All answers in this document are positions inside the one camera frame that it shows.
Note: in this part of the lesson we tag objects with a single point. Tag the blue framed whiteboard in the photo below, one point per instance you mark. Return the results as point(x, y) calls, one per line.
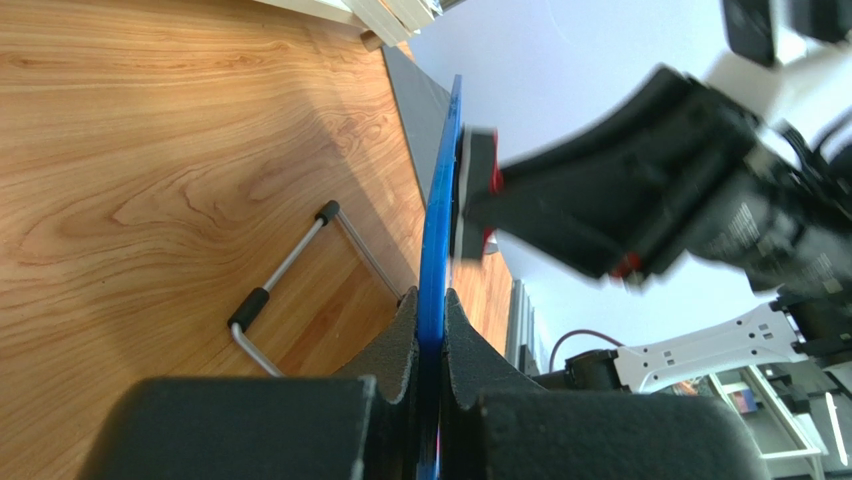
point(432, 289)

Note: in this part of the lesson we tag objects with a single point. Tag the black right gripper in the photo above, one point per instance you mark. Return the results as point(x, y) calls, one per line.
point(680, 166)

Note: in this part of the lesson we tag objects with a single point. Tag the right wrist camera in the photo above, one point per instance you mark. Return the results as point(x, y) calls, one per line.
point(784, 58)

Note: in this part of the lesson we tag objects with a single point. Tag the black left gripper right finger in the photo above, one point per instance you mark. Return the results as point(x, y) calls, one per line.
point(497, 423)

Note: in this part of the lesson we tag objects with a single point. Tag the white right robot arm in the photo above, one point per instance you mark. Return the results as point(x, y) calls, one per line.
point(789, 329)

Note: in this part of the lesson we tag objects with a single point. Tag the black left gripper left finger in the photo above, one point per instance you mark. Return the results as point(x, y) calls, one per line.
point(356, 424)

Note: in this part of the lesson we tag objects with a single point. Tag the black notebook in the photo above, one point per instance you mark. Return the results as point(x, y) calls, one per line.
point(422, 105)

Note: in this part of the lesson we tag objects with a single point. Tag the white two-tier shelf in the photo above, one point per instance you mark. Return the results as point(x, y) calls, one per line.
point(383, 22)

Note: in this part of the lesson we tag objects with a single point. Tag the red whiteboard eraser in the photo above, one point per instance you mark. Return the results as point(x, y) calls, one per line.
point(477, 176)

